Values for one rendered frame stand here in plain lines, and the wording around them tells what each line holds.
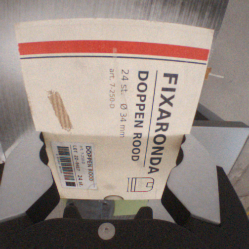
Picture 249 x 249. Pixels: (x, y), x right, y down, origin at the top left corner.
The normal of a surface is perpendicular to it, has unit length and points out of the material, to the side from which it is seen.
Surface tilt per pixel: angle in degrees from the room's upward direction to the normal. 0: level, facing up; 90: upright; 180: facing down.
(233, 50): 0
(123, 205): 5
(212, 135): 0
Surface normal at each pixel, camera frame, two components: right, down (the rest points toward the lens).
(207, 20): 0.04, 0.47
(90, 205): 0.18, -0.65
